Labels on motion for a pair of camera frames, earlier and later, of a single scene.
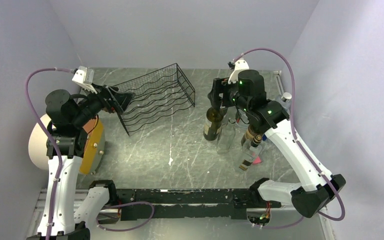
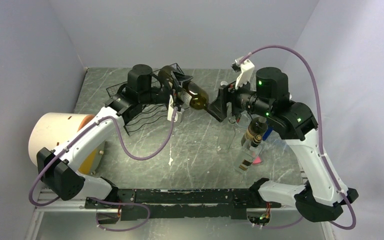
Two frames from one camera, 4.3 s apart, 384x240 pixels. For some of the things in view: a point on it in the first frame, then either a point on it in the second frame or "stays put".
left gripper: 104,95 → 177,89
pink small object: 257,160 stays put
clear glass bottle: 226,136 stays put
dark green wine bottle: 212,126 → 190,92
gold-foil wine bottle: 255,140 stays put
